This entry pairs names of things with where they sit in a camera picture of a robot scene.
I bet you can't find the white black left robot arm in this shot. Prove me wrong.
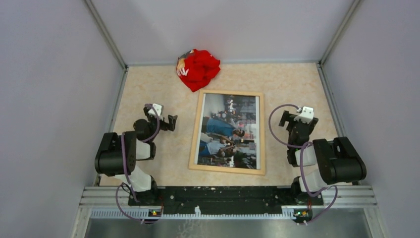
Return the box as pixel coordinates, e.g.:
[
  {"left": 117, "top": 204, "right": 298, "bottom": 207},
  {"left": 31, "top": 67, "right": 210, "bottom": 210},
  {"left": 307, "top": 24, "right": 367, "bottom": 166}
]
[{"left": 94, "top": 104, "right": 178, "bottom": 205}]

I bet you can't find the red crumpled cloth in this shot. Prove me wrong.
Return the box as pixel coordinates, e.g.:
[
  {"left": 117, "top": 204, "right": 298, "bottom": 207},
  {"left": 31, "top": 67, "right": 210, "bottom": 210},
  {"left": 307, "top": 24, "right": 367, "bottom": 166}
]
[{"left": 176, "top": 49, "right": 221, "bottom": 92}]

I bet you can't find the aluminium rail front edge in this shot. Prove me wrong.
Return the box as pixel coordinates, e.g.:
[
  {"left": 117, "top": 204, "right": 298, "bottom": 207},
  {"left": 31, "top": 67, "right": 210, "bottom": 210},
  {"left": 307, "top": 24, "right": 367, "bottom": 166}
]
[{"left": 72, "top": 185, "right": 390, "bottom": 238}]

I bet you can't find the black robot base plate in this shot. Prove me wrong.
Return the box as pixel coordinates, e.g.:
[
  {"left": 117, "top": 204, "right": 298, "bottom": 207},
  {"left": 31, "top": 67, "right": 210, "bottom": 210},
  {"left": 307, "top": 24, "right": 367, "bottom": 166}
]
[{"left": 128, "top": 186, "right": 310, "bottom": 206}]

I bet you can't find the light wooden picture frame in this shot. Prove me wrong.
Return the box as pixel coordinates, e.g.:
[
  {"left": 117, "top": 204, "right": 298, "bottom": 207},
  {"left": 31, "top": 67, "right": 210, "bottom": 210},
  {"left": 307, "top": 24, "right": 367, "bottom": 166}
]
[{"left": 188, "top": 89, "right": 266, "bottom": 177}]

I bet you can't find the printed colour photo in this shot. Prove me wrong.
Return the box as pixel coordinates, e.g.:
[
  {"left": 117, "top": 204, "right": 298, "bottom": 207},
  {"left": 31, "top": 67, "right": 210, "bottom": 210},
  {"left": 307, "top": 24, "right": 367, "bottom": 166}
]
[{"left": 195, "top": 93, "right": 261, "bottom": 171}]

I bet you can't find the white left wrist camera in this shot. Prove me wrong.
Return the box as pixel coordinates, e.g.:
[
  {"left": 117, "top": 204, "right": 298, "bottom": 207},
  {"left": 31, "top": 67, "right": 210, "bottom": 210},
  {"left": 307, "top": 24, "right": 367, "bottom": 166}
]
[{"left": 146, "top": 103, "right": 164, "bottom": 119}]

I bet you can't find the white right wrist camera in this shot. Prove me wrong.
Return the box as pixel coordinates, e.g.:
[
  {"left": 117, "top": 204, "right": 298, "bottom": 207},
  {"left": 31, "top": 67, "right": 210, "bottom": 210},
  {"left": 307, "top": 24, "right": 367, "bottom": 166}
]
[{"left": 293, "top": 106, "right": 315, "bottom": 124}]

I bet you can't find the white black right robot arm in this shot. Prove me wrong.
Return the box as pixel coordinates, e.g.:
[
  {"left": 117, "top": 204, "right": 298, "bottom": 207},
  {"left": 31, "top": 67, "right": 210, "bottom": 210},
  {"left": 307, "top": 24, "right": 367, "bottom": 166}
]
[{"left": 279, "top": 111, "right": 367, "bottom": 204}]

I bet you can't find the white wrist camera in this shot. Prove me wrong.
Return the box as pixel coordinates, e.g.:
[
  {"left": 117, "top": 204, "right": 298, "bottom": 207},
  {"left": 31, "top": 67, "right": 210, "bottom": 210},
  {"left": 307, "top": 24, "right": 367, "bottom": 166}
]
[
  {"left": 293, "top": 106, "right": 315, "bottom": 124},
  {"left": 146, "top": 103, "right": 164, "bottom": 119}
]

